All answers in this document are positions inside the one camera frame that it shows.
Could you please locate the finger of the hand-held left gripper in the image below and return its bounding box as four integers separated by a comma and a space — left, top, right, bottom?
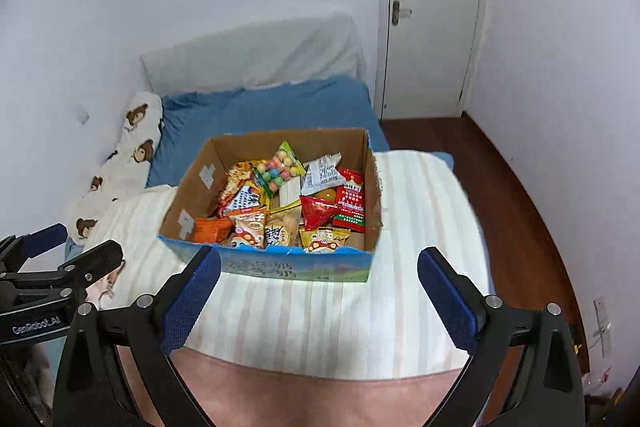
0, 223, 69, 274
0, 239, 125, 304

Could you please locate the blue bed sheet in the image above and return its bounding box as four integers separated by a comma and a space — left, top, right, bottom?
145, 76, 456, 192

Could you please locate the beige cartoon snack packet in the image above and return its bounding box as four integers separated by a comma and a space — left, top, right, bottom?
229, 206, 267, 250

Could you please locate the metal door handle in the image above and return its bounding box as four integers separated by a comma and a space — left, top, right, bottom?
391, 0, 413, 26

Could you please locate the bear print pillow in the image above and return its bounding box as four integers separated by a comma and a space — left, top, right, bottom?
67, 92, 166, 248

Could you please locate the white striped blanket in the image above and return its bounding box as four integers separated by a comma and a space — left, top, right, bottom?
82, 150, 493, 378

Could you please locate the cardboard box with blue print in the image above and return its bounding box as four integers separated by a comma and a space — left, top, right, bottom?
157, 128, 383, 283

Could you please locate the white barcode snack packet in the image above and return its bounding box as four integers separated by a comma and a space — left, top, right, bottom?
300, 153, 347, 195

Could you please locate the colourful candy ball packet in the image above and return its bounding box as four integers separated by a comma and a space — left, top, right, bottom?
252, 141, 307, 198

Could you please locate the yellow egg cake packet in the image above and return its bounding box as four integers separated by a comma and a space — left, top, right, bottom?
265, 206, 303, 249

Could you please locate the yellow red chip bag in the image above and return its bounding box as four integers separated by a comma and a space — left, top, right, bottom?
217, 162, 266, 218

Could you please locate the orange snack packet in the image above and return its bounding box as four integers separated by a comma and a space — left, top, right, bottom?
192, 217, 233, 244

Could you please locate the white headboard cover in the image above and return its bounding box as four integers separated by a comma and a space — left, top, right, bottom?
141, 14, 368, 95

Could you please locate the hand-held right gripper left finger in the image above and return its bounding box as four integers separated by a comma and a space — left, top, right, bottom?
52, 246, 222, 427

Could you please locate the red triangular snack packet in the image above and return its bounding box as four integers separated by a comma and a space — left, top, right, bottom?
300, 195, 341, 231

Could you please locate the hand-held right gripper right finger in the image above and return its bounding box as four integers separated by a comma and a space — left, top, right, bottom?
417, 247, 586, 427

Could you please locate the white door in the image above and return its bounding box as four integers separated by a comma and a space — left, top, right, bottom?
376, 0, 493, 122

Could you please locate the red green snack packet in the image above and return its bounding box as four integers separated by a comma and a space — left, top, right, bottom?
332, 168, 366, 234

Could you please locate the yellow cartoon snack packet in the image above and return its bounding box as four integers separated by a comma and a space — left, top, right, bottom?
299, 227, 352, 254

